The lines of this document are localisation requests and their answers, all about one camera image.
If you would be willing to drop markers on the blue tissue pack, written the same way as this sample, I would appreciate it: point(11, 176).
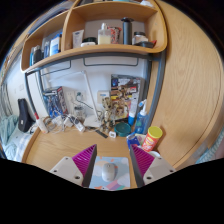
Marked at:
point(132, 141)

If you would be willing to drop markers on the white printed box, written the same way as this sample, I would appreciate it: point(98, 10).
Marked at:
point(102, 96)

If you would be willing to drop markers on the teal blanket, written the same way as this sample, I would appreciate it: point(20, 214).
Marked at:
point(6, 130)

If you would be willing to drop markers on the colourful printed box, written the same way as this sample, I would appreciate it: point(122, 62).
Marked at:
point(126, 81)

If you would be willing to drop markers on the white face print mug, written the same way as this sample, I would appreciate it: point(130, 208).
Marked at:
point(154, 154)

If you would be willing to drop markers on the small white desk clock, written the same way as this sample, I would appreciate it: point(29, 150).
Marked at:
point(112, 134)

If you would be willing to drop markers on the pastel cloud print mouse pad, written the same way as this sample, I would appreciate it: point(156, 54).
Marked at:
point(122, 173)

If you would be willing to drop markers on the red chips can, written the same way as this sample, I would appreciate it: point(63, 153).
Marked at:
point(151, 138)

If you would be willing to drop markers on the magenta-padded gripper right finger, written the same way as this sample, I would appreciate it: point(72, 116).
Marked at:
point(158, 166)

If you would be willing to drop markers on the white desk lamp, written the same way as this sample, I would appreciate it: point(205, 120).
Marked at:
point(90, 96)

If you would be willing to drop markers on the gold robot model figure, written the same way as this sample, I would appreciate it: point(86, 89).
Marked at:
point(113, 110)

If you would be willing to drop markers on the white blue-capped tube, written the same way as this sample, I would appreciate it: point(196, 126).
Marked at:
point(131, 119)

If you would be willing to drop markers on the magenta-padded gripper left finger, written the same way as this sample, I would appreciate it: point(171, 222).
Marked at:
point(70, 168)

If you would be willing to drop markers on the white power strip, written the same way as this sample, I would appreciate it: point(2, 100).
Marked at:
point(79, 126)

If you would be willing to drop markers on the blue spray bottle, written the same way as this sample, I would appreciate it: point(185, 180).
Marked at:
point(141, 121)

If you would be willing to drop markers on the grey computer mouse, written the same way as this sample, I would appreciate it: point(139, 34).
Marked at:
point(109, 171)

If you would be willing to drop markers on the black flat strip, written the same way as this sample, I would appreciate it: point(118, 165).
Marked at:
point(101, 133)

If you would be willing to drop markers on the wooden shelf unit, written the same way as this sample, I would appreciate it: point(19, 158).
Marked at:
point(110, 50)

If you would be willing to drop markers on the blue model kit box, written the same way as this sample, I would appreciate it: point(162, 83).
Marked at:
point(55, 101)

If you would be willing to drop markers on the black backpack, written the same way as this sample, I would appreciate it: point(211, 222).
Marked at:
point(24, 115)

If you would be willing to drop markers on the bed with plaid sheet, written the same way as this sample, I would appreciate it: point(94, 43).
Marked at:
point(16, 146)

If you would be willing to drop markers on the teal round tin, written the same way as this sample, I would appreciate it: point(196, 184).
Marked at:
point(122, 129)

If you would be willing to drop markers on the white red-capped pump bottle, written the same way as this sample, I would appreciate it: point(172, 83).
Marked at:
point(42, 126)

